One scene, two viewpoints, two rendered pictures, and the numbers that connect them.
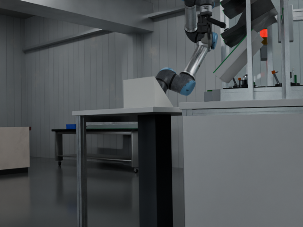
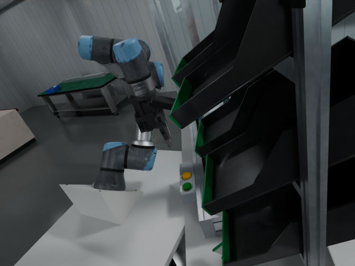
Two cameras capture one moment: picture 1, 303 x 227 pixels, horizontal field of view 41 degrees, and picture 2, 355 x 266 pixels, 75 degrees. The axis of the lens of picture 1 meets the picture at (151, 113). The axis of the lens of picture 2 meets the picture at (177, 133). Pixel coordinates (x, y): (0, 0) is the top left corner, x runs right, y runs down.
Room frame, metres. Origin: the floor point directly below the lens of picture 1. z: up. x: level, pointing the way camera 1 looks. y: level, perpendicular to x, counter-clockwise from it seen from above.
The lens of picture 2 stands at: (1.74, -0.33, 1.64)
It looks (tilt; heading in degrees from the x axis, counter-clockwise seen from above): 29 degrees down; 354
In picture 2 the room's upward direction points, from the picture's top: 19 degrees counter-clockwise
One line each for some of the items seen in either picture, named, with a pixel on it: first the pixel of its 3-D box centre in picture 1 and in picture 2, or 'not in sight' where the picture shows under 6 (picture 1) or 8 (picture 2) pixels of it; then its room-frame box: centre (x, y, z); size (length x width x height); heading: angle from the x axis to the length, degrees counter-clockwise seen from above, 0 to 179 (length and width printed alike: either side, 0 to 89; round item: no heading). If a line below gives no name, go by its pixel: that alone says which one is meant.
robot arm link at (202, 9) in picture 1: (205, 10); (141, 86); (2.43, -0.34, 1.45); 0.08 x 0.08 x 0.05
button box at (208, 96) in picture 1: (211, 97); (188, 181); (2.56, -0.38, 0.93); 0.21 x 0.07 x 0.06; 165
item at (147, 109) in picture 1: (159, 112); (127, 207); (2.66, -0.06, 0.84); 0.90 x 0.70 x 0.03; 137
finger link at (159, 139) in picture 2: (205, 40); (160, 139); (2.42, -0.34, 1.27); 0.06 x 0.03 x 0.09; 75
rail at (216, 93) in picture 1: (224, 101); (198, 156); (2.73, -0.49, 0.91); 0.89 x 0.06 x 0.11; 165
